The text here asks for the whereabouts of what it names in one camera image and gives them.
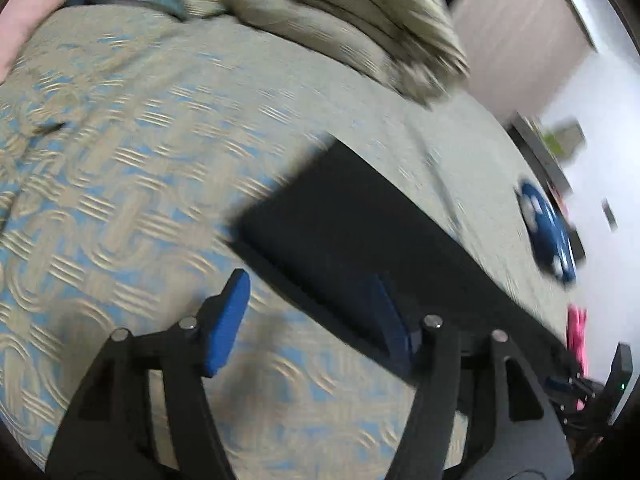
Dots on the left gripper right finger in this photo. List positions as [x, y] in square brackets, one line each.
[513, 432]

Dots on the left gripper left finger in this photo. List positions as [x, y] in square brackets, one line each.
[107, 431]

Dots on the black pants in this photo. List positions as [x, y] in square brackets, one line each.
[348, 248]

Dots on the pink folded garment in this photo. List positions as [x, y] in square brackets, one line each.
[576, 336]

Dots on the blue white folded garment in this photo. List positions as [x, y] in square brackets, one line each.
[547, 234]

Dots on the patterned beige blue bedspread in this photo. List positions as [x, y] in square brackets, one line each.
[129, 141]

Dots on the rolled beige striped blanket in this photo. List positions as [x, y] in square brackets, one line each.
[407, 45]

